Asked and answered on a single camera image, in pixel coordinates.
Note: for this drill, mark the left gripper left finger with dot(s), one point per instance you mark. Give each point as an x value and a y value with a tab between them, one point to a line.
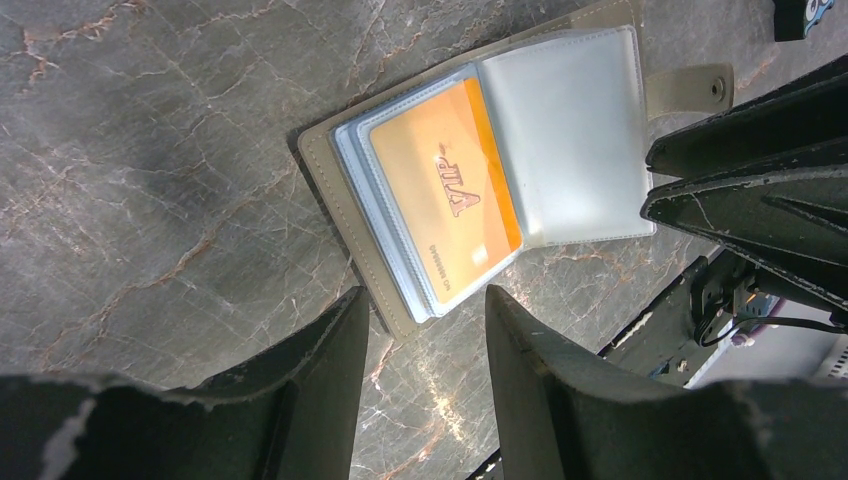
289	412

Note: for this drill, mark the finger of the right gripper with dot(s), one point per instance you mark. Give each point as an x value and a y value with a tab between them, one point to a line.
809	110
787	213

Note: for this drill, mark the olive card holder wallet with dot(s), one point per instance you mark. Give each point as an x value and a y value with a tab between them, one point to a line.
569	104

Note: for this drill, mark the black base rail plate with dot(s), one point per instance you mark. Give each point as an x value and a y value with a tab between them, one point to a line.
662	331

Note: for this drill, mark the black blue owl sticker toy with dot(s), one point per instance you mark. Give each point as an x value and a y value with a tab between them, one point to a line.
794	19

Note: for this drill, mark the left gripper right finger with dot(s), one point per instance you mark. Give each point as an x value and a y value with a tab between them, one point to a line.
781	429

